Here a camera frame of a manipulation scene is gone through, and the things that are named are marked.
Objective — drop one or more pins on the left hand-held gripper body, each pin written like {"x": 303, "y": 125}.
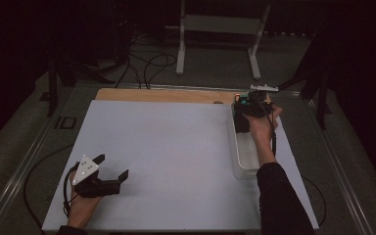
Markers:
{"x": 86, "y": 169}

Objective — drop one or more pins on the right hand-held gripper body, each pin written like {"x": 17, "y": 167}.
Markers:
{"x": 256, "y": 107}

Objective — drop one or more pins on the black phone case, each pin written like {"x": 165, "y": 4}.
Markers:
{"x": 241, "y": 125}

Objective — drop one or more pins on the long white plastic box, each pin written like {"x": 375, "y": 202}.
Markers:
{"x": 244, "y": 153}

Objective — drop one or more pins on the person's right hand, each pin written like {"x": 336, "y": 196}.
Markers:
{"x": 264, "y": 133}

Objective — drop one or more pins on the person's left hand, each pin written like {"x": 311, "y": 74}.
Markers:
{"x": 81, "y": 212}

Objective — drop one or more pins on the black tripod stand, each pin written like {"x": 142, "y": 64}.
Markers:
{"x": 322, "y": 104}
{"x": 52, "y": 93}

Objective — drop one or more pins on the white table board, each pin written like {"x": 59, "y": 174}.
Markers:
{"x": 176, "y": 137}

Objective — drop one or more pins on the white metal stand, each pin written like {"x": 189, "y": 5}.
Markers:
{"x": 181, "y": 49}

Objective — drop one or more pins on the black floor bracket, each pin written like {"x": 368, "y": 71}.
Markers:
{"x": 66, "y": 123}

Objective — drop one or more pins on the metal floor rail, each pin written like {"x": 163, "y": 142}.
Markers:
{"x": 23, "y": 169}
{"x": 339, "y": 169}

